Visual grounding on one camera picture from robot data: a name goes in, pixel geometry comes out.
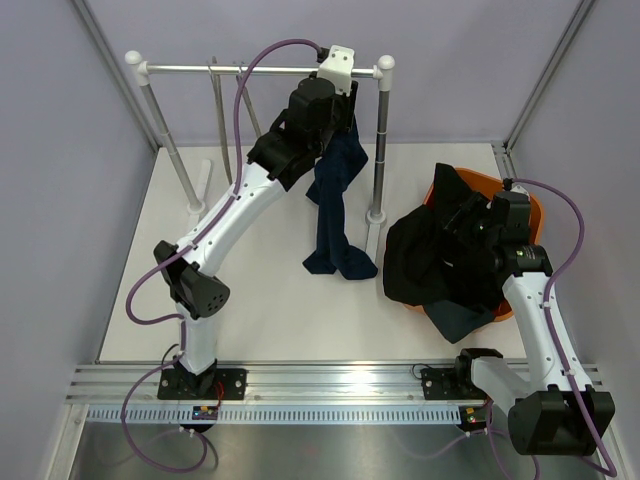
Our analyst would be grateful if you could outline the navy blue shorts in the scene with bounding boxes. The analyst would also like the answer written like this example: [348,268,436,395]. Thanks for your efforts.
[303,125,378,281]

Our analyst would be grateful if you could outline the black shorts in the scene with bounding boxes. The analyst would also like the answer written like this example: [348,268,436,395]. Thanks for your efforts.
[383,163,504,310]

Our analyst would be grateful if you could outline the grey clothes hanger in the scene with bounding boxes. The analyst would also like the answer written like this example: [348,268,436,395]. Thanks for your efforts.
[208,56,233,185]
[236,62,262,138]

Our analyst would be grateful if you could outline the dark teal shorts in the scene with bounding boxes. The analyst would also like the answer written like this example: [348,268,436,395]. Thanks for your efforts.
[423,300,495,344]

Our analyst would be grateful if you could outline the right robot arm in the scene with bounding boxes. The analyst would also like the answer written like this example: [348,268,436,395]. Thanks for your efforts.
[442,191,615,457]

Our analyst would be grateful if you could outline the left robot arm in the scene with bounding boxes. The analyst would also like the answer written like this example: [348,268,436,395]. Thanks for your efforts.
[154,73,358,399]

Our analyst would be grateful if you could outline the orange plastic laundry basket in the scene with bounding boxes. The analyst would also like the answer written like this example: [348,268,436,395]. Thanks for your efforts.
[401,167,549,322]

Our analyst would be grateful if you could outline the metal clothes rack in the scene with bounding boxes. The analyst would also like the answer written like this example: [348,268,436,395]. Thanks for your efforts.
[123,51,396,266]

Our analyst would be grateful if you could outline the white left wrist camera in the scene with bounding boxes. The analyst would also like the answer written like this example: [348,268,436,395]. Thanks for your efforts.
[316,45,355,97]

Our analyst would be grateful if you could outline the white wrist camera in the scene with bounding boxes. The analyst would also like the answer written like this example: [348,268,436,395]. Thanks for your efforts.
[502,178,531,200]
[316,45,355,97]

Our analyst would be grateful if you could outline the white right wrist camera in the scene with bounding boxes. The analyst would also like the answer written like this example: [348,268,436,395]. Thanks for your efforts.
[502,178,531,200]

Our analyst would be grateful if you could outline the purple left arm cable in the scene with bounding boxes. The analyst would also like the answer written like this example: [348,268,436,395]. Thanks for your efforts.
[124,38,329,361]

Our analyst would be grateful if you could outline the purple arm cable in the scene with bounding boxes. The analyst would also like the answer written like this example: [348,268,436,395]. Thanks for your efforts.
[514,178,619,479]
[124,38,329,361]

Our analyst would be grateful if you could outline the purple right floor cable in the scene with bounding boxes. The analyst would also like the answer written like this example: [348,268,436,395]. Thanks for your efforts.
[389,394,544,480]

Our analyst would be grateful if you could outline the purple floor cable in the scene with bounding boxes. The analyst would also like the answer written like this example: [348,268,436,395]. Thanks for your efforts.
[389,394,544,480]
[119,369,215,475]

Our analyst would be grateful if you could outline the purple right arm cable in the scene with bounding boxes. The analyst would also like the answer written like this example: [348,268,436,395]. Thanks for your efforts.
[514,178,619,479]

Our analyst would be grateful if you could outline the aluminium mounting rail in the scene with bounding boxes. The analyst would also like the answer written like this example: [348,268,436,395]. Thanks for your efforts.
[64,362,609,404]

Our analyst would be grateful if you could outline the white slotted cable duct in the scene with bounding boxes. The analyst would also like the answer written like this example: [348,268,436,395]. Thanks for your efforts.
[87,404,462,425]

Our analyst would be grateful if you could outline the purple left floor cable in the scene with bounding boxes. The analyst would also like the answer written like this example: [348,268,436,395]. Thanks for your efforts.
[119,369,215,475]

